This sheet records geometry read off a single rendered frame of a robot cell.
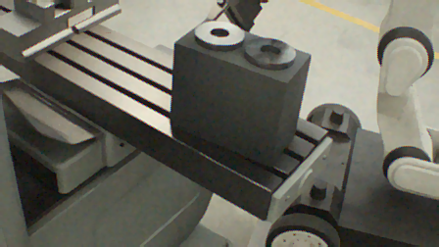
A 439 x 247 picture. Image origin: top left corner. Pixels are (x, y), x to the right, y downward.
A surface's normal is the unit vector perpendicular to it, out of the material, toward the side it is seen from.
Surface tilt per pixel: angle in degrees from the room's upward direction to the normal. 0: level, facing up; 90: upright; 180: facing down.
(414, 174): 90
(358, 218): 0
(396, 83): 90
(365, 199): 0
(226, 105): 90
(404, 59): 90
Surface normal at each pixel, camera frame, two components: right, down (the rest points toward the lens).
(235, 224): 0.09, -0.79
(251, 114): -0.48, 0.51
